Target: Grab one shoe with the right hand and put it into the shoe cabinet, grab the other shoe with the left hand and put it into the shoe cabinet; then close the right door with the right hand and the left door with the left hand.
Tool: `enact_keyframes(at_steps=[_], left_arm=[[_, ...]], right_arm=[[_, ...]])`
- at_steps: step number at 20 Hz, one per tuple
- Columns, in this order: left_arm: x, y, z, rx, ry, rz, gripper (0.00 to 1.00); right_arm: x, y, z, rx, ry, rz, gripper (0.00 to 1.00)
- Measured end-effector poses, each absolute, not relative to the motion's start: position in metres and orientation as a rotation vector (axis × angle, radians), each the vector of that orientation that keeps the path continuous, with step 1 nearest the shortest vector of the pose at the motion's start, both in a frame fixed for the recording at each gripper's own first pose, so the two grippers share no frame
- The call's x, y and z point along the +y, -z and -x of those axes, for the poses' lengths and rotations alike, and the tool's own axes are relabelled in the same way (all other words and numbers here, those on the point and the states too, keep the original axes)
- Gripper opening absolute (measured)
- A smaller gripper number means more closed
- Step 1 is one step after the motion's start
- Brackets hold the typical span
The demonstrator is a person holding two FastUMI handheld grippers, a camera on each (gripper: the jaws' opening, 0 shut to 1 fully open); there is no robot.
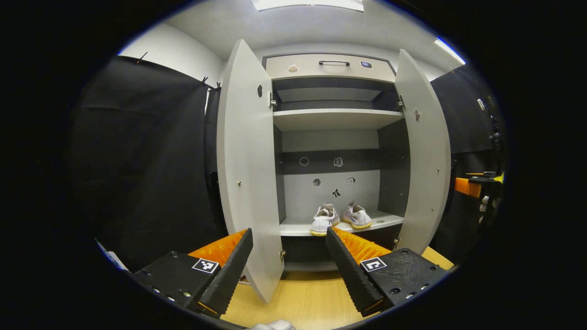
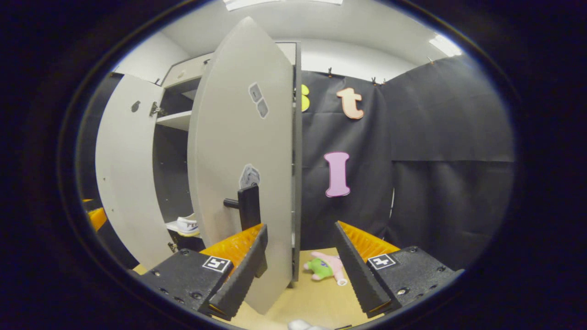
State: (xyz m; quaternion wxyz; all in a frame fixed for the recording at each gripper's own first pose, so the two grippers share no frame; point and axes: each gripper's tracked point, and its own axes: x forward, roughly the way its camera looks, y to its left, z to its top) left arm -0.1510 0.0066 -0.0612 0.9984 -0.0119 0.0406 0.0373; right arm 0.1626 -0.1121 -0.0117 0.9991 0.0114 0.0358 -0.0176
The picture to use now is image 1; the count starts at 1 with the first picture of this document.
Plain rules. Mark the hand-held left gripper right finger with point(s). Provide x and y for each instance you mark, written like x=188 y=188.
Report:
x=353 y=279

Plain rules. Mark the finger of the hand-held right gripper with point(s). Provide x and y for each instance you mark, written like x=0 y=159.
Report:
x=465 y=187
x=481 y=174

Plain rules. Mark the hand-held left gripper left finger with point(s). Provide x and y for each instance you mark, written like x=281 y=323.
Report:
x=229 y=275

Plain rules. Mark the grey cabinet door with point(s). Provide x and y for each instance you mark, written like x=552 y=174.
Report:
x=424 y=183
x=247 y=174

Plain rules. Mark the white shoe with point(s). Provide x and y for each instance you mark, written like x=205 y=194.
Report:
x=358 y=217
x=323 y=222

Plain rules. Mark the grey shoe cabinet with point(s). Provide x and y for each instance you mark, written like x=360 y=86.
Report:
x=330 y=120

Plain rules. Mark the grey cabinet drawer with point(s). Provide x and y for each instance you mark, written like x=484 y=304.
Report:
x=321 y=72

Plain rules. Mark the narrow ceiling light panel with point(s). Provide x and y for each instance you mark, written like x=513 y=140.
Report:
x=449 y=50

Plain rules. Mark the white printed sheet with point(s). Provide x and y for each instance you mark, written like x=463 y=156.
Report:
x=114 y=262

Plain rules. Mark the black backdrop cloth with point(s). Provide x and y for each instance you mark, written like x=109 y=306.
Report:
x=137 y=174

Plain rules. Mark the large ceiling light panel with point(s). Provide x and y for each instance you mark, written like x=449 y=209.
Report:
x=307 y=4

